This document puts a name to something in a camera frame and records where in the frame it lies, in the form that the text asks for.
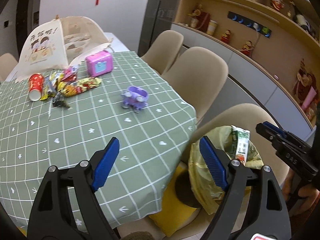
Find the green white drink carton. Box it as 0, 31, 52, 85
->
231, 126, 250, 165

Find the yellow snack wrapper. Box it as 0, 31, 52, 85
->
40, 72, 101, 101

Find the red snack wrapper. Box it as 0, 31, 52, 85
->
61, 64, 79, 82

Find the yellow green trash bag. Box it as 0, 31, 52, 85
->
188, 125, 264, 215

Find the right hand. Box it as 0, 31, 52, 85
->
282, 169, 319, 217

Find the yellow seat cushion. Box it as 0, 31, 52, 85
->
149, 163, 200, 237

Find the beige chair middle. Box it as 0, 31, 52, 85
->
162, 47, 228, 122

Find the green checked tablecloth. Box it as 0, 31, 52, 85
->
1, 51, 196, 229

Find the black power strip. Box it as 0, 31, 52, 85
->
227, 11, 272, 38

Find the black scissors keys bundle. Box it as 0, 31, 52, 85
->
52, 93, 70, 109

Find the red gift box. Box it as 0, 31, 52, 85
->
189, 4, 210, 32

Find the purple toy stroller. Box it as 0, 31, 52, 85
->
121, 86, 149, 113

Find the pink toy box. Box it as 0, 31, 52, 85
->
85, 50, 113, 77

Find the beige chair left far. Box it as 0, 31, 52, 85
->
0, 53, 18, 82

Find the beige mesh food cover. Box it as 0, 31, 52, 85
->
16, 16, 112, 82

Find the wooden wall shelf unit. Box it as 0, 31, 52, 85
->
171, 0, 319, 142

